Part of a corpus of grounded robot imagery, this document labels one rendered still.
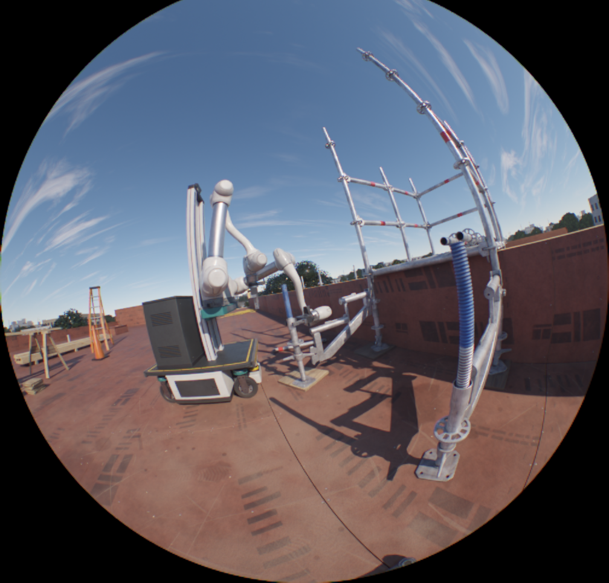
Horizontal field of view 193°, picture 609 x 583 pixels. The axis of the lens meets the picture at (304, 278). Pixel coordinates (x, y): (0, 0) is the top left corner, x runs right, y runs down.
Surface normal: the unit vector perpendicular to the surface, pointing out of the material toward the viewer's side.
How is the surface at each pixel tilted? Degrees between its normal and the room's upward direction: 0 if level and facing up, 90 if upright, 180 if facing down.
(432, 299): 90
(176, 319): 90
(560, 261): 90
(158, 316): 90
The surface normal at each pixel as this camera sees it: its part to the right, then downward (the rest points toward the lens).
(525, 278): -0.90, 0.16
